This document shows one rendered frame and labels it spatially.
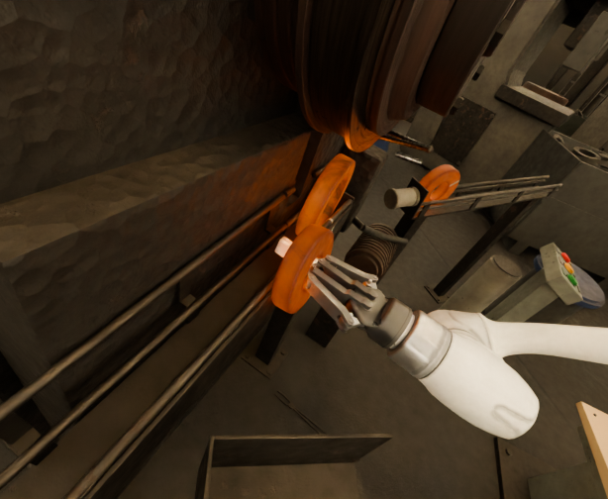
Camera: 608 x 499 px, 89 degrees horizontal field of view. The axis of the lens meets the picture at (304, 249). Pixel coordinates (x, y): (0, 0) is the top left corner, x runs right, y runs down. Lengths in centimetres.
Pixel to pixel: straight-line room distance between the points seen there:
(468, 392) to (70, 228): 49
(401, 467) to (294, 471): 83
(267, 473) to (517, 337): 47
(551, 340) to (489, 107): 267
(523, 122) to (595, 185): 79
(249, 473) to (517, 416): 36
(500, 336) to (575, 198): 210
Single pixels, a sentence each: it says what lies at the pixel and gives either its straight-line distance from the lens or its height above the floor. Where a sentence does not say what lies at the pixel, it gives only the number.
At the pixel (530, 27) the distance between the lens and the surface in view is 321.
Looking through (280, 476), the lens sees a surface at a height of 61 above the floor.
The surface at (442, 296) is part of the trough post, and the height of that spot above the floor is 1.
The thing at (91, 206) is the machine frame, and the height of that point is 87.
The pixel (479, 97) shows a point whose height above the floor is 73.
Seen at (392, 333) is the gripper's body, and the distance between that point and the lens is 49.
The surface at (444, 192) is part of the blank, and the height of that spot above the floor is 70.
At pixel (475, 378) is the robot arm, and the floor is 75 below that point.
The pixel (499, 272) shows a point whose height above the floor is 51.
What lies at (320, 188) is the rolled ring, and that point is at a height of 81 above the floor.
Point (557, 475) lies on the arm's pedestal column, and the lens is 151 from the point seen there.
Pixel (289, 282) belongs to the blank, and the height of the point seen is 74.
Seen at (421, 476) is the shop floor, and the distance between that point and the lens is 133.
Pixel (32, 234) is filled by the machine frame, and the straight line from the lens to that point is 30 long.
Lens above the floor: 107
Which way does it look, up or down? 40 degrees down
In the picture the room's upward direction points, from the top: 24 degrees clockwise
